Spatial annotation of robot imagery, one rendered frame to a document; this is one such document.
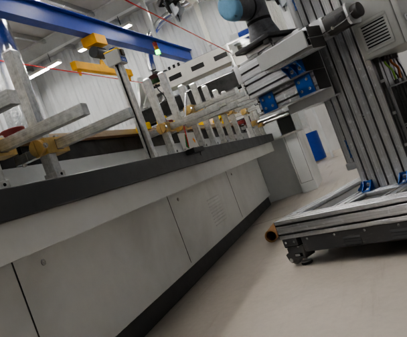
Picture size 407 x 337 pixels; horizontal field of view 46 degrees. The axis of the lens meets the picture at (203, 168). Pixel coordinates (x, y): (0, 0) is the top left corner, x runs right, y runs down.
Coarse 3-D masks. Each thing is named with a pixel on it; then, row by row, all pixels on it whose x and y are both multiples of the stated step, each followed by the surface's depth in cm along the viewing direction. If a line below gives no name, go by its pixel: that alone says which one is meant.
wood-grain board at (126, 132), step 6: (204, 126) 362; (222, 126) 410; (102, 132) 217; (108, 132) 222; (114, 132) 228; (120, 132) 234; (126, 132) 239; (132, 132) 245; (90, 138) 210; (96, 138) 216; (102, 138) 223; (24, 144) 168
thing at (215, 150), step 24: (216, 144) 303; (240, 144) 360; (120, 168) 178; (144, 168) 196; (168, 168) 219; (0, 192) 118; (24, 192) 126; (48, 192) 135; (72, 192) 146; (96, 192) 158; (0, 216) 116; (24, 216) 127
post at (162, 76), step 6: (162, 72) 264; (162, 78) 265; (162, 84) 265; (168, 84) 265; (168, 90) 264; (168, 96) 265; (168, 102) 265; (174, 102) 264; (174, 108) 264; (174, 114) 265; (180, 114) 267; (180, 132) 265
